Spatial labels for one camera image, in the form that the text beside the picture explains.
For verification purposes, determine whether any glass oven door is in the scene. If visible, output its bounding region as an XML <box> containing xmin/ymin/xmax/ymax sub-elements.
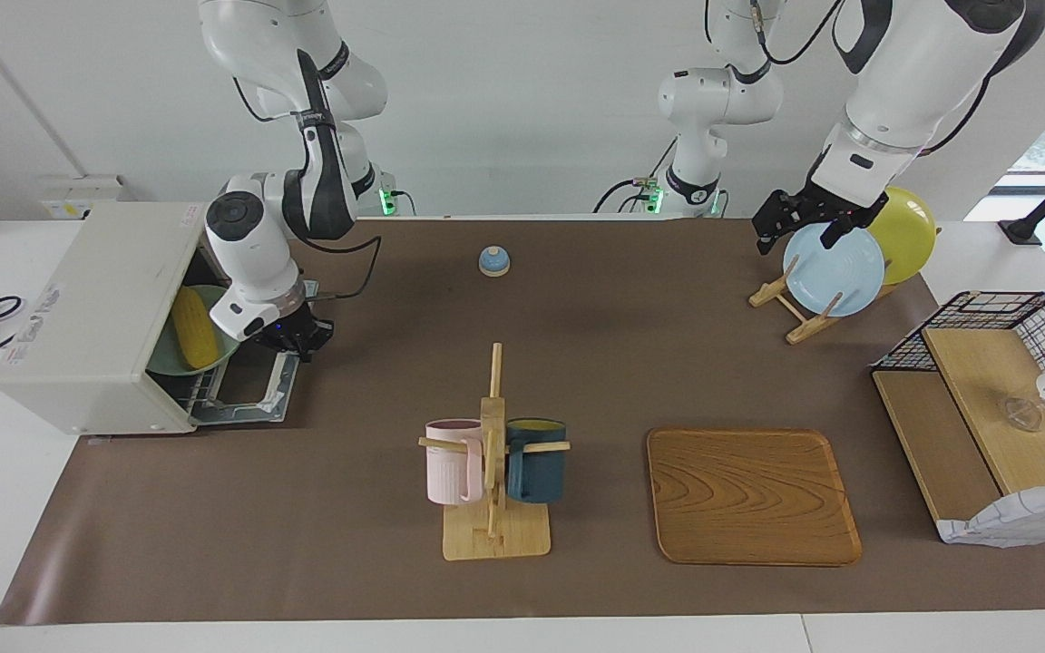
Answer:
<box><xmin>189</xmin><ymin>351</ymin><xmax>301</xmax><ymax>425</ymax></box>

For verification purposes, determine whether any yellow corn cob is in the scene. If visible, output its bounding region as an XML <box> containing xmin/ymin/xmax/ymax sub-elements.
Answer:
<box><xmin>171</xmin><ymin>287</ymin><xmax>220</xmax><ymax>370</ymax></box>

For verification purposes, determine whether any pale green plate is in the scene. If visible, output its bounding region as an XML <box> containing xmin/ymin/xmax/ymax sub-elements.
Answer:
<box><xmin>146</xmin><ymin>284</ymin><xmax>242</xmax><ymax>377</ymax></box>

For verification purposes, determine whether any metal oven rack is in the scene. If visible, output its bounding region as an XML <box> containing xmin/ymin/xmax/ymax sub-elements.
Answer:
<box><xmin>160</xmin><ymin>358</ymin><xmax>242</xmax><ymax>409</ymax></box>

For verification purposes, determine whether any beige toaster oven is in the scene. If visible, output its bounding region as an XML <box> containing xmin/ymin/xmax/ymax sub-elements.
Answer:
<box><xmin>0</xmin><ymin>201</ymin><xmax>301</xmax><ymax>436</ymax></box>

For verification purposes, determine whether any light blue plate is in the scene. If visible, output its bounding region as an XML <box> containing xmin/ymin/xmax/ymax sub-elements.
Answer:
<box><xmin>782</xmin><ymin>223</ymin><xmax>886</xmax><ymax>318</ymax></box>

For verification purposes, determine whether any yellow plate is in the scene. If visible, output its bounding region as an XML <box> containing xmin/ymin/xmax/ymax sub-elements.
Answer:
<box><xmin>867</xmin><ymin>187</ymin><xmax>938</xmax><ymax>287</ymax></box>

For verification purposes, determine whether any wooden plate rack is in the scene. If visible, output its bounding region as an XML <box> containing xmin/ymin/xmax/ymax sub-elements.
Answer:
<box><xmin>749</xmin><ymin>227</ymin><xmax>941</xmax><ymax>346</ymax></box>

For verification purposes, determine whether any pink mug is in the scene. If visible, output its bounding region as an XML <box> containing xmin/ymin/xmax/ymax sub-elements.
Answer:
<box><xmin>425</xmin><ymin>418</ymin><xmax>484</xmax><ymax>506</ymax></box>

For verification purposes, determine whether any brown table mat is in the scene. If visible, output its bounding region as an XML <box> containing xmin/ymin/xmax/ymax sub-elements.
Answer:
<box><xmin>0</xmin><ymin>218</ymin><xmax>1045</xmax><ymax>627</ymax></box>

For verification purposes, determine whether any dark blue mug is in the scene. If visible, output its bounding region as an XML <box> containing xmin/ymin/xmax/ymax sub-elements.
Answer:
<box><xmin>506</xmin><ymin>418</ymin><xmax>569</xmax><ymax>505</ymax></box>

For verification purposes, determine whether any small clear glass object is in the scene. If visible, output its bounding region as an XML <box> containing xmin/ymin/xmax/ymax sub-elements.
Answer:
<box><xmin>999</xmin><ymin>395</ymin><xmax>1045</xmax><ymax>434</ymax></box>

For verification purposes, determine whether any wooden tray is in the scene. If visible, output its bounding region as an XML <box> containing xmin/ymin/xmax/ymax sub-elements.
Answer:
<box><xmin>647</xmin><ymin>428</ymin><xmax>863</xmax><ymax>568</ymax></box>

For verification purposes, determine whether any wooden mug tree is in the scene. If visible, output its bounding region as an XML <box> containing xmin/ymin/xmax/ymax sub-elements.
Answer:
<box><xmin>419</xmin><ymin>342</ymin><xmax>571</xmax><ymax>561</ymax></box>

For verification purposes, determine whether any white checked cloth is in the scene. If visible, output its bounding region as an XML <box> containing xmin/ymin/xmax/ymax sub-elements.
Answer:
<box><xmin>935</xmin><ymin>478</ymin><xmax>1045</xmax><ymax>549</ymax></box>

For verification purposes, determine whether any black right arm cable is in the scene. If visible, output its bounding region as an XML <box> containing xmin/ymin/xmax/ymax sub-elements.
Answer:
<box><xmin>291</xmin><ymin>231</ymin><xmax>383</xmax><ymax>302</ymax></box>

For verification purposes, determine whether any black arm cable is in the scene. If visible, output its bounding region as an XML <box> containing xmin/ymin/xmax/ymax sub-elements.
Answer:
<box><xmin>749</xmin><ymin>0</ymin><xmax>1000</xmax><ymax>157</ymax></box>
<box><xmin>291</xmin><ymin>231</ymin><xmax>383</xmax><ymax>302</ymax></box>

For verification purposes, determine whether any black base cable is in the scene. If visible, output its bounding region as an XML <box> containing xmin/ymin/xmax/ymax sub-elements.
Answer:
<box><xmin>593</xmin><ymin>136</ymin><xmax>679</xmax><ymax>216</ymax></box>

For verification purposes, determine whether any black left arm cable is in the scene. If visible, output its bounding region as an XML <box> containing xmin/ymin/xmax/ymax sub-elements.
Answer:
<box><xmin>749</xmin><ymin>0</ymin><xmax>1000</xmax><ymax>157</ymax></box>

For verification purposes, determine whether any white wall box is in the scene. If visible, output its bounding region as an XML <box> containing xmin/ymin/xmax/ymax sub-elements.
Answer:
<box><xmin>39</xmin><ymin>175</ymin><xmax>138</xmax><ymax>221</ymax></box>

